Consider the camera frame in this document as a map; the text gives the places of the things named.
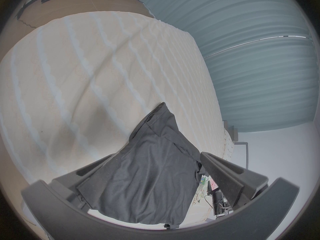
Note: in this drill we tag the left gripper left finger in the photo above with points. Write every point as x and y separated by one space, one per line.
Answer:
75 179

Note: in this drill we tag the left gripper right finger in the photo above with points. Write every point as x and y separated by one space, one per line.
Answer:
230 181

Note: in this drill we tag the black T-shirt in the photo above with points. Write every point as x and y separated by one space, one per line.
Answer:
145 171

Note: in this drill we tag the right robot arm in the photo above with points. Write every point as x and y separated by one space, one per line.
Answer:
218 197

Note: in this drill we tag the pink garment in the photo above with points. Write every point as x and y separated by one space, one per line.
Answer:
212 184

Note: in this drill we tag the white printed pyjama top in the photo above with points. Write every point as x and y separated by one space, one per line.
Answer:
200 196

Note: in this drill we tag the white printed pillow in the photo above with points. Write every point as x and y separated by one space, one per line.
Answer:
228 146

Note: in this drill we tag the grey bedside table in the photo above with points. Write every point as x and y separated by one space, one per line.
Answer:
235 132

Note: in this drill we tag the bed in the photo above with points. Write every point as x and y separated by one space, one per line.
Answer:
75 84

